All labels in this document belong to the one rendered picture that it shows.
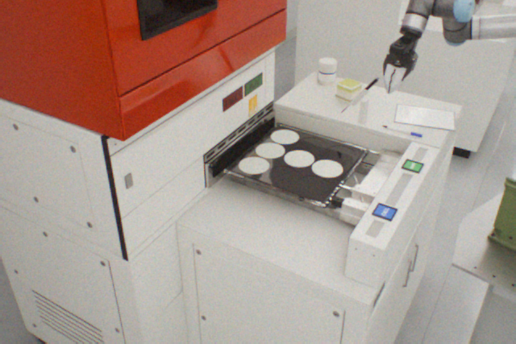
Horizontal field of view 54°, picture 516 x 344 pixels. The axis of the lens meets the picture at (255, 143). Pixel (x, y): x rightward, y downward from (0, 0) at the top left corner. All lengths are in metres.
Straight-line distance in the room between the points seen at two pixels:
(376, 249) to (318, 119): 0.69
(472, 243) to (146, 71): 1.04
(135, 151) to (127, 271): 0.38
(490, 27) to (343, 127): 0.57
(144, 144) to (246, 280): 0.51
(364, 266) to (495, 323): 0.59
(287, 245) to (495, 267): 0.57
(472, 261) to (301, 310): 0.50
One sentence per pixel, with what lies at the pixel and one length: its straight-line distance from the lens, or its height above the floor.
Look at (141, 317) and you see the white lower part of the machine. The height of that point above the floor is 0.58.
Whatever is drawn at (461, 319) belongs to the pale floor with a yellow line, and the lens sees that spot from 2.56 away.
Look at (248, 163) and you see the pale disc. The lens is 1.70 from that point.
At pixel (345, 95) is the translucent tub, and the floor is 1.00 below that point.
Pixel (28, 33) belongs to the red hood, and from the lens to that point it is 1.33.
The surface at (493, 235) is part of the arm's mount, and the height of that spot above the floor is 0.83.
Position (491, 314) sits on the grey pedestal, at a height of 0.56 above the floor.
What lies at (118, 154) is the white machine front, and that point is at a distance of 1.31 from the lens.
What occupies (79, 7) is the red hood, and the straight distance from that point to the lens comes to 1.16.
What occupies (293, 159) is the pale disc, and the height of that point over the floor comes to 0.90.
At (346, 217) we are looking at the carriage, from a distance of 1.55.
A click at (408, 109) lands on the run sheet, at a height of 0.97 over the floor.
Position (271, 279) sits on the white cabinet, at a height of 0.76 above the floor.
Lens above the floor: 1.85
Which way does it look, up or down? 31 degrees down
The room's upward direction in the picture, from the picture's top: straight up
